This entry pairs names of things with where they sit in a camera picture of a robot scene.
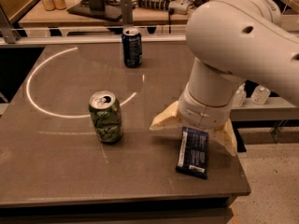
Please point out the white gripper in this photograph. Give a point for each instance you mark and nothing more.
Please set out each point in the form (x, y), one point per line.
(202, 113)

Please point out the blue rxbar blueberry wrapper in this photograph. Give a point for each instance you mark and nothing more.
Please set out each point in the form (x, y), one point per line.
(192, 158)

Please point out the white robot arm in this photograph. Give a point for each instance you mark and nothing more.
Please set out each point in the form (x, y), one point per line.
(233, 41)

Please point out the green soda can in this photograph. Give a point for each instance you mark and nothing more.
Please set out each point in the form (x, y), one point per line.
(105, 111)

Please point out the blue pepsi can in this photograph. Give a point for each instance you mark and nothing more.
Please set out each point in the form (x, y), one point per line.
(132, 47)

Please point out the clear sanitizer bottle left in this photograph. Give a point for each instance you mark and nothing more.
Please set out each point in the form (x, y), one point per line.
(240, 96)

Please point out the clear sanitizer bottle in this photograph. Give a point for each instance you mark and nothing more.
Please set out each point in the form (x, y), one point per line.
(240, 96)
(260, 95)

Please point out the clear sanitizer bottle right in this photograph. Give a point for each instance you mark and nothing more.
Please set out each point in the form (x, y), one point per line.
(260, 95)

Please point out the grey side shelf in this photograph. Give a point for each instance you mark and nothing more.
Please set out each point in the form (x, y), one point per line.
(275, 108)

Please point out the black monitor stand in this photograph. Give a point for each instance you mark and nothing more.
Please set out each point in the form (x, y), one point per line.
(96, 9)

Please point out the wooden desk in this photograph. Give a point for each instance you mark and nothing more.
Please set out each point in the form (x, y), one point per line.
(38, 17)

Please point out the power strip with cables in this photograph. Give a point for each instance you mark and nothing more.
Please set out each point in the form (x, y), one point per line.
(181, 7)

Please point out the grey metal rail frame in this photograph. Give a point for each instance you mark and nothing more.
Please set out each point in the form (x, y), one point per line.
(10, 37)

